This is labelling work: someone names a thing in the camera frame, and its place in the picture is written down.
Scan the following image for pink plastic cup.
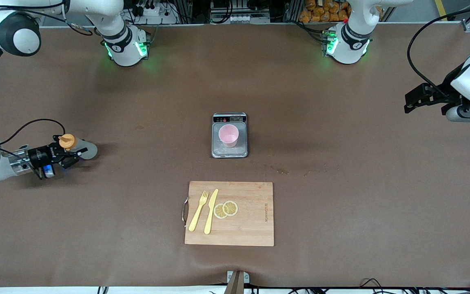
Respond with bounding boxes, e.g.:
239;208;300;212
219;125;239;148

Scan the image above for brown table mat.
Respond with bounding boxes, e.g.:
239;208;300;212
0;22;470;288

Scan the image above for orange snack packets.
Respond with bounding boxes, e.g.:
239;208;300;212
299;0;352;23

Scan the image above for yellow plastic fork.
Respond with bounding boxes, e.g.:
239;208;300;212
188;190;210;232

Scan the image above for yellow plastic knife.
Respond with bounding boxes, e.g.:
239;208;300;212
204;189;219;235

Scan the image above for white power strip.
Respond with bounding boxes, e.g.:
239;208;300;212
132;0;179;24

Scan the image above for silver digital kitchen scale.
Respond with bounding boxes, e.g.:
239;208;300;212
212;112;248;158

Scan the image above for wooden cutting board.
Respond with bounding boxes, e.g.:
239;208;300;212
182;181;275;247

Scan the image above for white connector strip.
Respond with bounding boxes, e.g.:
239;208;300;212
218;14;269;24

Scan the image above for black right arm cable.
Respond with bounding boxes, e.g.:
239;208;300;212
0;118;67;180

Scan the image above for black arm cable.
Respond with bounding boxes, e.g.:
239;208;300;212
407;6;470;88
0;118;67;180

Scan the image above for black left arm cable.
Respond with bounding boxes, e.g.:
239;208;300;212
407;6;470;88

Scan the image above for metal table edge bracket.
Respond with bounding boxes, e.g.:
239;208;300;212
226;270;250;294

